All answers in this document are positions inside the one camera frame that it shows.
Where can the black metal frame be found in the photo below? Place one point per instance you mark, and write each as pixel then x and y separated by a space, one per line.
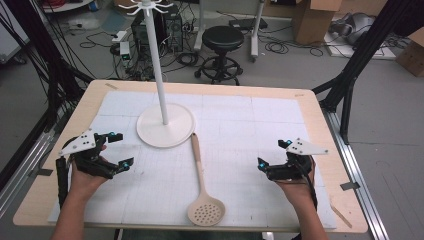
pixel 363 56
pixel 40 50

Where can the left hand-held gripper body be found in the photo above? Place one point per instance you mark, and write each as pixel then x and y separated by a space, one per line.
pixel 87 159

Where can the thin wooden stick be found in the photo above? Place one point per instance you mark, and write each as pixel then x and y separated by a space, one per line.
pixel 340 215

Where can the white power strip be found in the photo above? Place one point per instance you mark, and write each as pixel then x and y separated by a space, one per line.
pixel 119 36

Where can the black round stool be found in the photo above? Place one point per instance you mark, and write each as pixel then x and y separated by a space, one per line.
pixel 222 38

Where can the black computer tower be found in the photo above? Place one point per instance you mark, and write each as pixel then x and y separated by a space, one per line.
pixel 173 30

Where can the person's left hand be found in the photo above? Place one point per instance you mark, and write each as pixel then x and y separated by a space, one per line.
pixel 83 182

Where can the low cardboard box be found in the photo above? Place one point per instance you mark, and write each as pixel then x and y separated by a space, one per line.
pixel 413 55

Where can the beige slotted spoon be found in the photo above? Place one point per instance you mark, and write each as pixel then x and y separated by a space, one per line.
pixel 199 163

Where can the white stand leg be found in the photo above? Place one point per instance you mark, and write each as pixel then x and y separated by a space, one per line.
pixel 256 33
pixel 200 26

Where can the tall cardboard box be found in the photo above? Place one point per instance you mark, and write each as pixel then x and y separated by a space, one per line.
pixel 313 23

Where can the white grid mat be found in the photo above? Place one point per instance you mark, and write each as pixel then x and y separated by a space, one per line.
pixel 250 133

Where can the aluminium rail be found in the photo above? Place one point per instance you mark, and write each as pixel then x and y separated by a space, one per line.
pixel 356 173
pixel 20 176

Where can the grey bundle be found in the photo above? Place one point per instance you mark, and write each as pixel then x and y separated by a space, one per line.
pixel 355 26

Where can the white round table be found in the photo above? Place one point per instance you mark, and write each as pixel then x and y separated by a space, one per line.
pixel 66 6

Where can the person's right hand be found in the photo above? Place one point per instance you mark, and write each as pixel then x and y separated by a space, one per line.
pixel 298 191

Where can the flat black device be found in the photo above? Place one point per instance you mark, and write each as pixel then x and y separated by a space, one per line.
pixel 248 23

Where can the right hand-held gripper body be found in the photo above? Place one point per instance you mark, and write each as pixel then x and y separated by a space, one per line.
pixel 289 168

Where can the white hook stand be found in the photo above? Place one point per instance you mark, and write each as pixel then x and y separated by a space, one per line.
pixel 156 60

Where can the grey tape piece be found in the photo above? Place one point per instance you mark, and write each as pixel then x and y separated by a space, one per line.
pixel 42 172
pixel 350 186

